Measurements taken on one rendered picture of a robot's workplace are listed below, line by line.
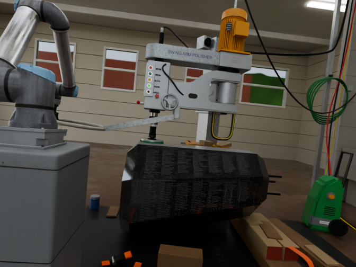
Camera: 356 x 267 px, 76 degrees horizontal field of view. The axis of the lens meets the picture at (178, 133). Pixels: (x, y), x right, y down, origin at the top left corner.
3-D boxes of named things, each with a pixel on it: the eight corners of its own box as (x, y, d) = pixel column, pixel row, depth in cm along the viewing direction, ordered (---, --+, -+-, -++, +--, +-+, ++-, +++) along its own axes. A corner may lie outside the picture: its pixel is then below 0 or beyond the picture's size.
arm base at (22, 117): (51, 129, 96) (52, 106, 96) (-1, 126, 91) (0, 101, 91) (62, 128, 115) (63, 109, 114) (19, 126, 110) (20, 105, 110)
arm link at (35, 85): (47, 106, 97) (50, 64, 97) (2, 102, 93) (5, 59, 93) (58, 108, 112) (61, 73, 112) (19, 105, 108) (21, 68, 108)
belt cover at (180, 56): (239, 78, 231) (241, 62, 230) (250, 73, 206) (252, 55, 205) (144, 66, 218) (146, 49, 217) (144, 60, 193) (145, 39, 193)
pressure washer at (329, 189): (331, 224, 266) (341, 150, 261) (347, 238, 232) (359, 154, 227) (299, 218, 273) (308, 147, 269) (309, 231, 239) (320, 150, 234)
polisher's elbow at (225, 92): (212, 104, 226) (214, 84, 225) (231, 106, 228) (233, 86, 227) (217, 102, 207) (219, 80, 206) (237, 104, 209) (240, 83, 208)
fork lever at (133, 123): (178, 118, 223) (177, 113, 222) (181, 118, 204) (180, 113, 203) (107, 130, 215) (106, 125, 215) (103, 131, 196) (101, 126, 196)
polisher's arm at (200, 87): (229, 124, 230) (234, 76, 227) (237, 125, 207) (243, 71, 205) (156, 117, 220) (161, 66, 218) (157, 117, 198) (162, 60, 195)
